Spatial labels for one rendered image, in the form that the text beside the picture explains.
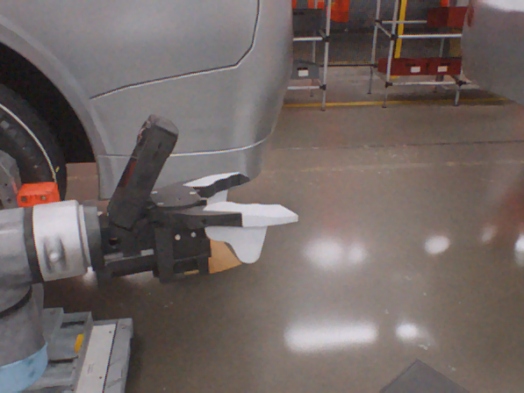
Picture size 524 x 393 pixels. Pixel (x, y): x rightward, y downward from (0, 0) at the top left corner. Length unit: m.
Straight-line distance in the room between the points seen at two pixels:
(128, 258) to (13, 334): 0.13
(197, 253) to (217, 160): 1.10
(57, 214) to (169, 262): 0.12
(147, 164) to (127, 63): 1.06
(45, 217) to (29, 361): 0.16
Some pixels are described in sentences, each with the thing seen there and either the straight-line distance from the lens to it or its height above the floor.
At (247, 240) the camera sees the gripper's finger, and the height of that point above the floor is 1.21.
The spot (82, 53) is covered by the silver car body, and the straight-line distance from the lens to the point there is 1.54.
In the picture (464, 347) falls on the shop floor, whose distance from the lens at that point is 2.29.
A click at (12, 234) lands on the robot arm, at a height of 1.24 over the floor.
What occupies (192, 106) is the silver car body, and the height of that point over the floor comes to 1.05.
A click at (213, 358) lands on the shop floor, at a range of 2.09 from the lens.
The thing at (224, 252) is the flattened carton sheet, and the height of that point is 0.01.
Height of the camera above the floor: 1.47
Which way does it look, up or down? 26 degrees down
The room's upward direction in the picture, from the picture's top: straight up
